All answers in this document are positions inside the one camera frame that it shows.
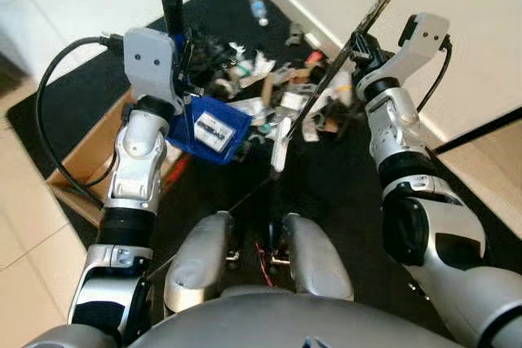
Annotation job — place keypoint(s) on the blue plastic dustpan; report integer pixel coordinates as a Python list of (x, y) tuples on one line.
[(181, 136)]

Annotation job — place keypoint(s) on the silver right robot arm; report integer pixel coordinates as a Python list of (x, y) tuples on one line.
[(424, 226)]

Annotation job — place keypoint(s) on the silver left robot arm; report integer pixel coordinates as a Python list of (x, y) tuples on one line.
[(134, 152)]

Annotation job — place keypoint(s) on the red packet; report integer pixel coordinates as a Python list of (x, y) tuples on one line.
[(314, 57)]

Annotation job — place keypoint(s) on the small white grey carton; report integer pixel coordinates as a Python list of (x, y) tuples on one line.
[(214, 132)]

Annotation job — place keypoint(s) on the grey plastic buckle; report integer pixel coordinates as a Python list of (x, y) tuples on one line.
[(302, 36)]

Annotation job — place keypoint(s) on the clear plastic water bottle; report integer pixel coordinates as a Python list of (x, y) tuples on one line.
[(258, 7)]

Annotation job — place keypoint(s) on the open empty cardboard box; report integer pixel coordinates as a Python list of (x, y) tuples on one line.
[(90, 152)]

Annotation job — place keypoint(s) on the silver left robot leg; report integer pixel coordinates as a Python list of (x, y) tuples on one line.
[(200, 262)]

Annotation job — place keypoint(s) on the silver robot leg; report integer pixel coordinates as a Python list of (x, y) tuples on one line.
[(318, 258), (200, 262)]

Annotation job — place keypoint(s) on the silver right robot leg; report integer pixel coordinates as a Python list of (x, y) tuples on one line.
[(318, 258)]

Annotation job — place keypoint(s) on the grey robot torso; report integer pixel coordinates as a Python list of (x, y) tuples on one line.
[(269, 323)]

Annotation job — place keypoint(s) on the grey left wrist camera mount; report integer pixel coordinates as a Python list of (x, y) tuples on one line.
[(151, 59)]

